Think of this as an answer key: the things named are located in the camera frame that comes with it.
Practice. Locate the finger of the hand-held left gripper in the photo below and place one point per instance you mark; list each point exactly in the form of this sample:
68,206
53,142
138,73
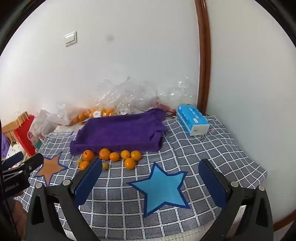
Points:
32,163
13,159

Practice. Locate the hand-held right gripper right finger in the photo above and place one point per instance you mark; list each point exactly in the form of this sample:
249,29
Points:
212,185

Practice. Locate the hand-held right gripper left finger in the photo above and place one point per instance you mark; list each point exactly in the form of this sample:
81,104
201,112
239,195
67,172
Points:
89,183

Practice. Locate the small mandarin orange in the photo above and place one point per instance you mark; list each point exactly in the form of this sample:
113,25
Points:
114,157
136,155
83,165
125,154

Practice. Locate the yellow plum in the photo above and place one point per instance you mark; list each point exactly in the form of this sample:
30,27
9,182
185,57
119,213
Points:
105,166

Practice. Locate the large orange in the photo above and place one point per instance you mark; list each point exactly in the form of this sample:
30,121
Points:
88,155
104,154
129,163

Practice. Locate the teal white carton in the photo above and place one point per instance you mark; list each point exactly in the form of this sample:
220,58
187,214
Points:
38,144

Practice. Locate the red paper bag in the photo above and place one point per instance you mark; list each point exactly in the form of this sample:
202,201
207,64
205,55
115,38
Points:
23,136

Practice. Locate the grey checkered star blanket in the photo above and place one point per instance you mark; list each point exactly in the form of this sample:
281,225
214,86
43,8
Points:
196,157

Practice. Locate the white plastic bag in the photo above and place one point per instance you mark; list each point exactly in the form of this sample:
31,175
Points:
41,125

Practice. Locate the purple towel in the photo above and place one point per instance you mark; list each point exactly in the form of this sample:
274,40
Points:
120,132

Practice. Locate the whitish plastic bag with label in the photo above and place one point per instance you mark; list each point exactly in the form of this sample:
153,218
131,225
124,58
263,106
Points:
67,113

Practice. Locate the blue white tissue pack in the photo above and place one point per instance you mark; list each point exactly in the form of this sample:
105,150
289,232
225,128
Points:
193,118

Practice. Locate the heap of bagged mandarins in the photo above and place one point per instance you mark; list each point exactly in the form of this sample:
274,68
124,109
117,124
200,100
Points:
101,112

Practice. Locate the large clear plastic bag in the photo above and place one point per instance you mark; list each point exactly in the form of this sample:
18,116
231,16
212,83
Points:
129,95

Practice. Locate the crinkled clear plastic bag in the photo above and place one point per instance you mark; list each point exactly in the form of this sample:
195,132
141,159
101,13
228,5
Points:
178,92

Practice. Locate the brown wooden door frame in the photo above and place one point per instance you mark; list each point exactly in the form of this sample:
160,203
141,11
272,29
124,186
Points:
204,58

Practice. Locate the white wall light switch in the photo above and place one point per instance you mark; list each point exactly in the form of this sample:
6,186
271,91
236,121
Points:
70,38

